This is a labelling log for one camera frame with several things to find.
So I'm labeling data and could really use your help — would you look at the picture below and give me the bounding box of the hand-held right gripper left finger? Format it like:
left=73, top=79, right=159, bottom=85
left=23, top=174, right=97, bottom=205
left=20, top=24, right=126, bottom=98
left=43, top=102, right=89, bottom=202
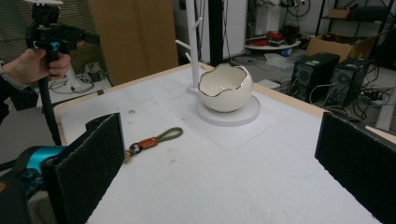
left=40, top=112, right=126, bottom=224

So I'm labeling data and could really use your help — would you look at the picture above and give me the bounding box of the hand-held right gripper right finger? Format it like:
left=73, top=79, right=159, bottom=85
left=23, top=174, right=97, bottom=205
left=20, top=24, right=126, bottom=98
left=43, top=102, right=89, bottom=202
left=314, top=111, right=396, bottom=224

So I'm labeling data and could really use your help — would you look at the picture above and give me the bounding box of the green loop keychain orange tag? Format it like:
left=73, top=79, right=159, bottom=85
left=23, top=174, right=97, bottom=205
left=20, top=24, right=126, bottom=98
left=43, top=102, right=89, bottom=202
left=123, top=126, right=184, bottom=164

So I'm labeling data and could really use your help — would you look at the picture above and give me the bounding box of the white stand leg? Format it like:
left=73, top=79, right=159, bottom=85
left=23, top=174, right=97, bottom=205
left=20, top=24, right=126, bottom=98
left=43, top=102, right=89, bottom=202
left=64, top=64, right=82, bottom=91

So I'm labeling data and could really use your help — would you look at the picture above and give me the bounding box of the brown cardboard panel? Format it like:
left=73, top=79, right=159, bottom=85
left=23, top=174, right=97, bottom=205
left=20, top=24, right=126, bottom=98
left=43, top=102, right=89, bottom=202
left=87, top=0, right=179, bottom=87

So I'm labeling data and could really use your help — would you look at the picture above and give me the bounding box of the black stand pole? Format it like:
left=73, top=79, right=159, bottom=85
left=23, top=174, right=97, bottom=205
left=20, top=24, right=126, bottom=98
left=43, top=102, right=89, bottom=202
left=37, top=75, right=63, bottom=147

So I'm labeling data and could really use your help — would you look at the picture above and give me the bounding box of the black computer tower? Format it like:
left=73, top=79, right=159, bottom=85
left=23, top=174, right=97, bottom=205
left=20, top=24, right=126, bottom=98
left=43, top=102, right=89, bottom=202
left=290, top=51, right=341, bottom=105
left=326, top=58, right=372, bottom=109

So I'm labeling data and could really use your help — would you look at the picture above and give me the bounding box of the white branch stand round base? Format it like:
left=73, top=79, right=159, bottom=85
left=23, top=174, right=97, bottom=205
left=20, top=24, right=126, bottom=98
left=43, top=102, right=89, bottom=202
left=175, top=0, right=262, bottom=128

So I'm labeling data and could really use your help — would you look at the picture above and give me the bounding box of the open cardboard box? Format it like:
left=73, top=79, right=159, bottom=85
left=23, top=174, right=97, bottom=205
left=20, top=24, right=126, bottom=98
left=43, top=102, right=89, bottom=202
left=304, top=30, right=389, bottom=63

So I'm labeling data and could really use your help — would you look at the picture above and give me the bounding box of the clear plastic container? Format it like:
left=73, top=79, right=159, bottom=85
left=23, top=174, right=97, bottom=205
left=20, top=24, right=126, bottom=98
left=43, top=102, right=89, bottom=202
left=264, top=52, right=295, bottom=70

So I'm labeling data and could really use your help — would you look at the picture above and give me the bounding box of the round white table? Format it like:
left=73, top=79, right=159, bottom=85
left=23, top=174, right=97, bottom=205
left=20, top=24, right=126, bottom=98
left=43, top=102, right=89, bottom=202
left=245, top=38, right=303, bottom=51

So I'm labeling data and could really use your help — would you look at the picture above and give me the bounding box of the white eggshell-shaped ceramic bowl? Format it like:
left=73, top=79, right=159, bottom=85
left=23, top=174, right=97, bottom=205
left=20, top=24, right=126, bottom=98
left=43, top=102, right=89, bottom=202
left=197, top=63, right=254, bottom=113

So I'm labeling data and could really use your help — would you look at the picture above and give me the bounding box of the white board panel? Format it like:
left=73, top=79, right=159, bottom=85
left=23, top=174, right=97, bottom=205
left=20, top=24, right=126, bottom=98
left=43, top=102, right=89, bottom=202
left=199, top=0, right=248, bottom=63

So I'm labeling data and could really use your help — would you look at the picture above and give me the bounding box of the black metal shelf rack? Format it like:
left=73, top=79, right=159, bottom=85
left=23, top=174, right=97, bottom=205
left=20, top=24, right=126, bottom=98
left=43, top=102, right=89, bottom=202
left=315, top=0, right=396, bottom=37

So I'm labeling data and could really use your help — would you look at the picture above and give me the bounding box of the bundle of floor cables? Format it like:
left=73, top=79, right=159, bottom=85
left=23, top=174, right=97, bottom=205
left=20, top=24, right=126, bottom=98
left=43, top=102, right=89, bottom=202
left=348, top=63, right=396, bottom=120

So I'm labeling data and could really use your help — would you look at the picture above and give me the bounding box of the black vertical post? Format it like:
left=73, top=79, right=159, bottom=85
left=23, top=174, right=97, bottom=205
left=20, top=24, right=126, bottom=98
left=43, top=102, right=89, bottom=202
left=207, top=0, right=225, bottom=67

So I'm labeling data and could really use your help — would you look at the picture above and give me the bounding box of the red cable coil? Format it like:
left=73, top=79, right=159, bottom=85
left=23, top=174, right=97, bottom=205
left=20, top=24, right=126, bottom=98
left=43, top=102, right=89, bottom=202
left=248, top=30, right=285, bottom=48

